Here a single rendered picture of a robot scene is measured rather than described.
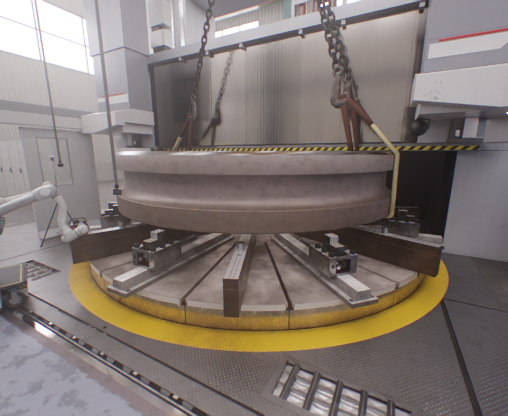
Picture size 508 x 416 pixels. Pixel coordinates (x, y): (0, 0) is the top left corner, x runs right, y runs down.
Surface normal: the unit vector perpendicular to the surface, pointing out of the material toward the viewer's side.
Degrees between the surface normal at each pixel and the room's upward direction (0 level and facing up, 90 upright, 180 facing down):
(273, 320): 90
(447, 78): 90
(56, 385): 0
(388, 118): 90
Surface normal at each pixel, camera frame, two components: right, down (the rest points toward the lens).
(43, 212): 0.88, 0.10
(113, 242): 0.65, 0.16
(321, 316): 0.20, 0.20
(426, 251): -0.76, 0.14
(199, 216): -0.26, 0.20
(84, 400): 0.00, -0.98
